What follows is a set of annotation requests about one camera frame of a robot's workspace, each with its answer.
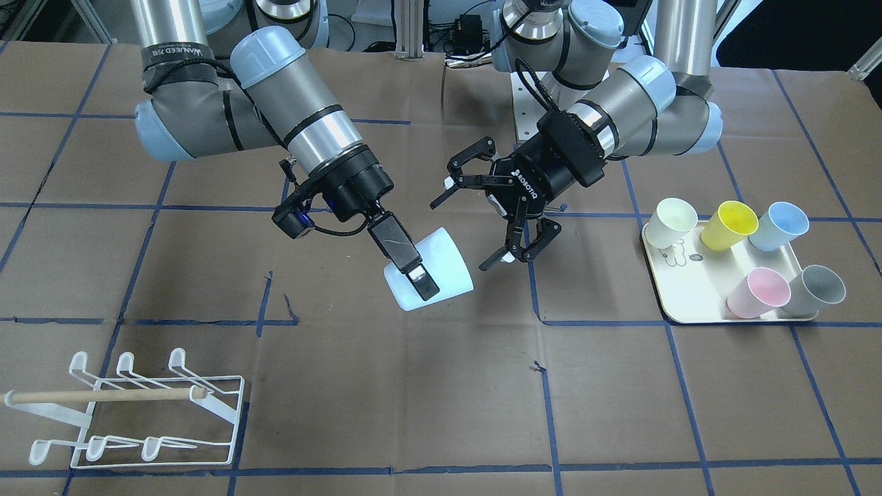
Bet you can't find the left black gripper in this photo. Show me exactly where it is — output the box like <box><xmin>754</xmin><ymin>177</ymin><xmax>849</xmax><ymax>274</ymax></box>
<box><xmin>430</xmin><ymin>136</ymin><xmax>586</xmax><ymax>272</ymax></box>

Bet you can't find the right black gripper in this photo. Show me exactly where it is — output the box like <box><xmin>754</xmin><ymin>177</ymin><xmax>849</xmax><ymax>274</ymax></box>
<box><xmin>273</xmin><ymin>155</ymin><xmax>439</xmax><ymax>301</ymax></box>

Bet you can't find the light blue cup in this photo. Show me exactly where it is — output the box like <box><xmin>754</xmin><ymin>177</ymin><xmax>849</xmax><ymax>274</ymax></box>
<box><xmin>384</xmin><ymin>228</ymin><xmax>475</xmax><ymax>311</ymax></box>
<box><xmin>748</xmin><ymin>201</ymin><xmax>810</xmax><ymax>252</ymax></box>

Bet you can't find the pale green cup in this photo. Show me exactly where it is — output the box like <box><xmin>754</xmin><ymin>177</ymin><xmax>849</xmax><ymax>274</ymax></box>
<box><xmin>644</xmin><ymin>197</ymin><xmax>697</xmax><ymax>250</ymax></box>

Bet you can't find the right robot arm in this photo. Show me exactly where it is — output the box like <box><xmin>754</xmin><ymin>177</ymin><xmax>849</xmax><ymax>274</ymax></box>
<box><xmin>132</xmin><ymin>1</ymin><xmax>439</xmax><ymax>301</ymax></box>

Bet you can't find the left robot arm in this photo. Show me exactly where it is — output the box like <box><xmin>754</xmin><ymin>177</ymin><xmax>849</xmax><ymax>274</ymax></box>
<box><xmin>431</xmin><ymin>1</ymin><xmax>724</xmax><ymax>270</ymax></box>

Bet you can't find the yellow cup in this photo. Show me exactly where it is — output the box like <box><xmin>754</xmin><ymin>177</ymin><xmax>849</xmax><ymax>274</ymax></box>
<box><xmin>699</xmin><ymin>200</ymin><xmax>759</xmax><ymax>251</ymax></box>

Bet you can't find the pink cup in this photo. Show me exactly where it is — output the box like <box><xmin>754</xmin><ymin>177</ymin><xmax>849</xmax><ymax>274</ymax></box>
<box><xmin>726</xmin><ymin>267</ymin><xmax>792</xmax><ymax>318</ymax></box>

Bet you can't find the grey cup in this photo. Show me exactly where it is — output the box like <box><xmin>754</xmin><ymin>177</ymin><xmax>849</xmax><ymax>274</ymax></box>
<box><xmin>781</xmin><ymin>265</ymin><xmax>847</xmax><ymax>318</ymax></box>

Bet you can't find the cream plastic tray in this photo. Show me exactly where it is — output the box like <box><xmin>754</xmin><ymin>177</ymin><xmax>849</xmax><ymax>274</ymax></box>
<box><xmin>642</xmin><ymin>220</ymin><xmax>803</xmax><ymax>324</ymax></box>

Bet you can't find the aluminium frame post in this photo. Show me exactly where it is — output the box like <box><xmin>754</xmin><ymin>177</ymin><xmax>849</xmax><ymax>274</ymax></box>
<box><xmin>391</xmin><ymin>0</ymin><xmax>428</xmax><ymax>60</ymax></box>

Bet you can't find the white wire cup rack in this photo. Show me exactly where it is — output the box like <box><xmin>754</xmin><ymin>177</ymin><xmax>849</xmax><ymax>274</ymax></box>
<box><xmin>4</xmin><ymin>348</ymin><xmax>246</xmax><ymax>470</ymax></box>

